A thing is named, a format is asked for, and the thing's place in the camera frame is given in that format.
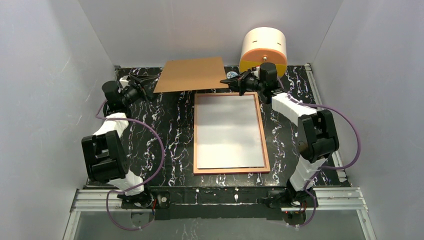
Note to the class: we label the brown cardboard backing board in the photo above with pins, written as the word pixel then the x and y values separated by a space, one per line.
pixel 191 74

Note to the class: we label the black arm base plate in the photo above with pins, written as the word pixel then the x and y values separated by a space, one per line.
pixel 270 203

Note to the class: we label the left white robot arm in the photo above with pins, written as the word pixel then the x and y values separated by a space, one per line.
pixel 103 151

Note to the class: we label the aluminium front rail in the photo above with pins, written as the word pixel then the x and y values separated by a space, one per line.
pixel 328 198

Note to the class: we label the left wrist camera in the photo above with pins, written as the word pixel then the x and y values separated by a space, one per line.
pixel 124 81

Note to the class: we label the small blue white jar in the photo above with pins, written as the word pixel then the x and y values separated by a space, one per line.
pixel 231 74

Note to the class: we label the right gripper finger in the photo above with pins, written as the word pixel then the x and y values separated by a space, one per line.
pixel 238 88
pixel 243 78

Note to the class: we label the pink photo frame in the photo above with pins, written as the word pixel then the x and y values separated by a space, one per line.
pixel 195 139

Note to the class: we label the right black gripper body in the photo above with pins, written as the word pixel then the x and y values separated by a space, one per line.
pixel 243 82

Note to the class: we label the round cream drawer cabinet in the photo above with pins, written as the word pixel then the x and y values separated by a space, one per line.
pixel 264 45

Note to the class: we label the beach landscape photo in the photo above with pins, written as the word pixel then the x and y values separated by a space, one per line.
pixel 228 132

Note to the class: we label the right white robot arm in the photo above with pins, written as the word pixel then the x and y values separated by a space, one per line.
pixel 317 135

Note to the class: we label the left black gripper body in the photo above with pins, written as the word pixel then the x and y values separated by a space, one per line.
pixel 139 91

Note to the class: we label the aluminium right side rail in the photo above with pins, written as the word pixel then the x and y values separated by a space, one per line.
pixel 329 128

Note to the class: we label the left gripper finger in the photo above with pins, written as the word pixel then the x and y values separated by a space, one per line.
pixel 145 94
pixel 143 79

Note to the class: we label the aluminium rail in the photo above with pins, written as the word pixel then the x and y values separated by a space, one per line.
pixel 329 128
pixel 328 198

